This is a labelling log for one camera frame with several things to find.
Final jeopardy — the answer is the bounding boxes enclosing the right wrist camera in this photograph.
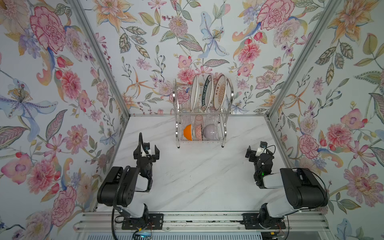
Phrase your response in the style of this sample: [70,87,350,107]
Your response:
[256,141,268,157]

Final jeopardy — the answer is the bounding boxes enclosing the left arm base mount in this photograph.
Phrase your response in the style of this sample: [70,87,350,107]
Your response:
[122,213,164,230]

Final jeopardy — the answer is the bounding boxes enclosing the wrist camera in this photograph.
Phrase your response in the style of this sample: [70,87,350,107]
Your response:
[256,141,268,157]
[142,143,151,156]

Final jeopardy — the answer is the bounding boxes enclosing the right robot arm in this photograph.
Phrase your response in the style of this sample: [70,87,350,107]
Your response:
[243,142,329,229]

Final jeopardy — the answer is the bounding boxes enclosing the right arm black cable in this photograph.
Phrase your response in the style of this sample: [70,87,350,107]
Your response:
[265,144,330,240]

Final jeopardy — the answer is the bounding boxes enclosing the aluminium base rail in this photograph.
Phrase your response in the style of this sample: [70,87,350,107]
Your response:
[73,210,331,233]

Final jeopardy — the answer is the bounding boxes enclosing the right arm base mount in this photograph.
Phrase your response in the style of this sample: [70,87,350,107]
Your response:
[241,213,286,230]

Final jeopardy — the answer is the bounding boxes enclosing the white plate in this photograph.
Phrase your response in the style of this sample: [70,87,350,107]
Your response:
[190,75,200,112]

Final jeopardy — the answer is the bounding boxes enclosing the orange patterned plate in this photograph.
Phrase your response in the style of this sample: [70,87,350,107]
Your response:
[213,75,227,111]

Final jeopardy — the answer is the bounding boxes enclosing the red floral patterned bowl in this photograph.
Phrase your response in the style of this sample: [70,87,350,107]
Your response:
[194,124,203,141]

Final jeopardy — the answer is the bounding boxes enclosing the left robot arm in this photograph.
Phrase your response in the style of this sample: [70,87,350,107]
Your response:
[97,143,160,219]

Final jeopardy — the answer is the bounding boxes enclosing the orange bowl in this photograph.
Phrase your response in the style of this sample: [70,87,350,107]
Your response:
[183,124,193,141]

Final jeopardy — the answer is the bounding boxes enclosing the chrome two-tier dish rack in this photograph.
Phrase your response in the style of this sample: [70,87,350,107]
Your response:
[172,74,234,148]

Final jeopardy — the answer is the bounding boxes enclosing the dark-rimmed lettered plate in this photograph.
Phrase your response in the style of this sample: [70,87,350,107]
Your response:
[202,75,214,112]

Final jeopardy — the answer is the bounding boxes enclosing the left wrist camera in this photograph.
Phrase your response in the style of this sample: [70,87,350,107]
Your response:
[142,143,151,156]

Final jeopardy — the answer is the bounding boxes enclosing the lilac bowl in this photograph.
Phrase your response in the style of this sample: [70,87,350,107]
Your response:
[203,124,219,141]

